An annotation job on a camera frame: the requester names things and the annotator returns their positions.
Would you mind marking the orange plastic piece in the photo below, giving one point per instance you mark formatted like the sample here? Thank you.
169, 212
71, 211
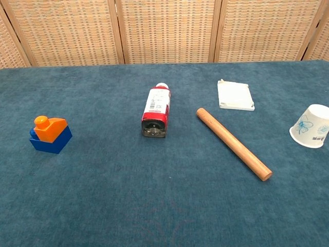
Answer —
51, 131

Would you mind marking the woven bamboo folding screen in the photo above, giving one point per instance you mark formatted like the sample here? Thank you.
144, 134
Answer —
167, 31

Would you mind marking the wooden rolling pin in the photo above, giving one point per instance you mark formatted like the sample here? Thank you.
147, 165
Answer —
231, 141

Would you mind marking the red juice bottle white cap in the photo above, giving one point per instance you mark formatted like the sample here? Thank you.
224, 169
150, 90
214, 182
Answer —
156, 105

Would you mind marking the white flat plastic box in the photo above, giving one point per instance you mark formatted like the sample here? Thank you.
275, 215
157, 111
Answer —
235, 96

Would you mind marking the white paper cup blue flowers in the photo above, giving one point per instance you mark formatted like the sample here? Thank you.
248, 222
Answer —
311, 126

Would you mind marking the blue felt table cloth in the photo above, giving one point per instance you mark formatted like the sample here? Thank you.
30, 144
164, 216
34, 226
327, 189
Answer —
102, 193

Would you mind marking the blue plastic toy block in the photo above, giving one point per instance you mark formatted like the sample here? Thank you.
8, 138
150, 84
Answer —
62, 141

